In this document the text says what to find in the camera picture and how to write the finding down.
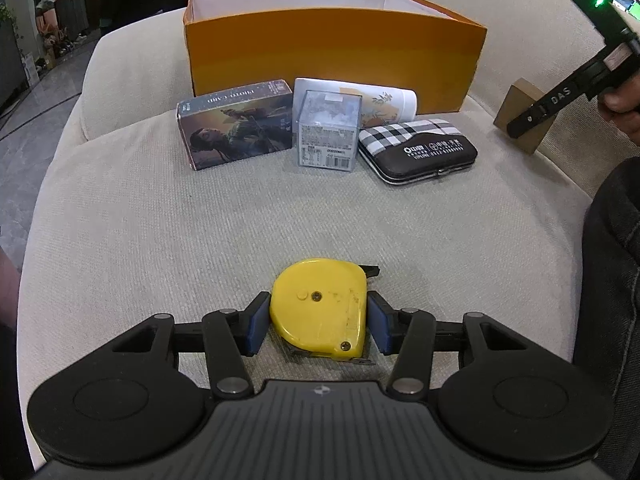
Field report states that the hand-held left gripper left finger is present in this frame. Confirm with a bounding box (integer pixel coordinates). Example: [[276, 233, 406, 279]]
[[110, 291, 273, 401]]

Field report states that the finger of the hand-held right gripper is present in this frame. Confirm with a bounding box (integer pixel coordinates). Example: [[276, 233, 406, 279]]
[[506, 101, 549, 139]]

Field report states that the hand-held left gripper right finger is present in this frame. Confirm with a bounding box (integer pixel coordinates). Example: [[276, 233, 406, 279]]
[[366, 290, 531, 401]]

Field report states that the gold cube box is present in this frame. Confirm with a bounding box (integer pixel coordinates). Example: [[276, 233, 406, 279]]
[[492, 78, 558, 155]]

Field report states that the yellow tape measure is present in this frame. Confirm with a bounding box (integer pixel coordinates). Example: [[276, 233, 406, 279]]
[[269, 258, 381, 366]]

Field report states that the black plaid zip case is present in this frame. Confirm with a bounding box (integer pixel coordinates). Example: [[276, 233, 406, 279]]
[[357, 117, 479, 187]]

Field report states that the white lotion tube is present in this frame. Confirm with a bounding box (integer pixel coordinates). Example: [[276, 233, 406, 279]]
[[293, 77, 418, 123]]

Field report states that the dark photo card box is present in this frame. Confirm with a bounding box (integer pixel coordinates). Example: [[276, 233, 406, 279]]
[[176, 78, 295, 171]]

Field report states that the clear plastic cube box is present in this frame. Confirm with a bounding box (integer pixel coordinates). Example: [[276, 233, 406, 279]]
[[296, 90, 363, 173]]

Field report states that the orange cardboard box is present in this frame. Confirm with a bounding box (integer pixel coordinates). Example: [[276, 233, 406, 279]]
[[181, 0, 488, 115]]

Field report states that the person's right hand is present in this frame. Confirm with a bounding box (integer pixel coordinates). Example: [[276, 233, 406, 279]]
[[600, 72, 640, 133]]

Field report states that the beige sofa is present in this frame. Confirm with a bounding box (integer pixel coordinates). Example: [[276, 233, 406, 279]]
[[15, 0, 640, 466]]

